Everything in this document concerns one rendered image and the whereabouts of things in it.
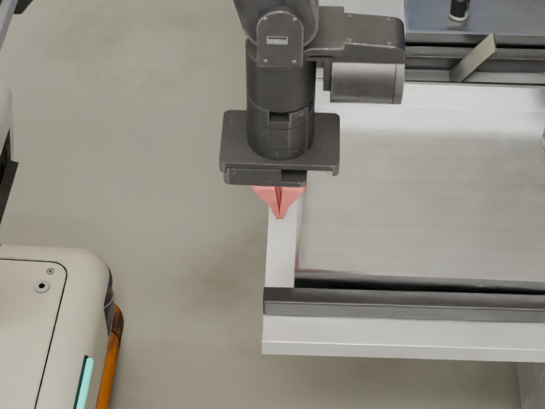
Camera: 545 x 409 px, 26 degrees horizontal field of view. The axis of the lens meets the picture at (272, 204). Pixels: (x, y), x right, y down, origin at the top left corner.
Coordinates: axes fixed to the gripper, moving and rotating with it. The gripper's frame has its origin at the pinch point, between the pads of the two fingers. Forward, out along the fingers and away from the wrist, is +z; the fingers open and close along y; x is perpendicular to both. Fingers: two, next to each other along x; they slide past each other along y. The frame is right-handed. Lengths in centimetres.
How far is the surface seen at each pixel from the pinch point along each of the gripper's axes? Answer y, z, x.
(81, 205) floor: -42, 94, 83
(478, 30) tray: 21.3, 5.6, 32.9
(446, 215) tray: 16.0, 5.4, 4.6
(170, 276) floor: -23, 94, 66
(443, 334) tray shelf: 15.0, 5.6, -9.5
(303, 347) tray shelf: 2.6, 6.3, -11.0
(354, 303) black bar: 7.0, 3.6, -7.9
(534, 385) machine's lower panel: 39, 74, 31
